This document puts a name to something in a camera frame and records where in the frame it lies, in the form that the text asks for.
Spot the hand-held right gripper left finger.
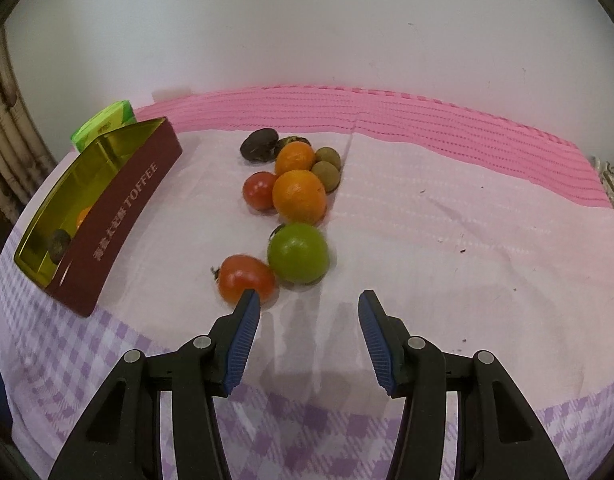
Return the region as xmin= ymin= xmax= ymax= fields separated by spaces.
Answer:
xmin=48 ymin=289 xmax=262 ymax=480

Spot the red tomato with calyx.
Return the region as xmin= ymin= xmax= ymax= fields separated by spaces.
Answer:
xmin=210 ymin=254 xmax=277 ymax=307

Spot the gold metal tray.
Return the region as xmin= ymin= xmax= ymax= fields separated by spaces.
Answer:
xmin=13 ymin=116 xmax=184 ymax=318

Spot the large orange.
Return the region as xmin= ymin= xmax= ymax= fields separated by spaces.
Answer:
xmin=272 ymin=169 xmax=328 ymax=226

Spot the green citrus fruit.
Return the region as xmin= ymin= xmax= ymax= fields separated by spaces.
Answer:
xmin=267 ymin=223 xmax=330 ymax=285

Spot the dark purple passion fruit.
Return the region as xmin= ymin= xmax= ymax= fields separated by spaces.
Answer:
xmin=240 ymin=128 xmax=280 ymax=164

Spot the pink checked tablecloth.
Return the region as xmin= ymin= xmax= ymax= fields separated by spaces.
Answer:
xmin=0 ymin=84 xmax=614 ymax=480

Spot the crumpled clear plastic wrap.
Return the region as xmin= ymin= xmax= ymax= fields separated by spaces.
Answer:
xmin=592 ymin=156 xmax=614 ymax=202

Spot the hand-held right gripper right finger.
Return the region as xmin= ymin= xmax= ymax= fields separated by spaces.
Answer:
xmin=358 ymin=289 xmax=570 ymax=480

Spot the small orange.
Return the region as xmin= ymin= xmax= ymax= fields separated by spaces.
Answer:
xmin=275 ymin=141 xmax=316 ymax=177

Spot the round red tomato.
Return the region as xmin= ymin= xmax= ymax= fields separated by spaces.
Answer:
xmin=242 ymin=171 xmax=278 ymax=211

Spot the green tissue pack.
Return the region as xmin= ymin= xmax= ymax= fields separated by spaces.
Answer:
xmin=70 ymin=101 xmax=138 ymax=153

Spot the dark brown round fruit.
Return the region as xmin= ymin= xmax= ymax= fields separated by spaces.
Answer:
xmin=49 ymin=229 xmax=73 ymax=264

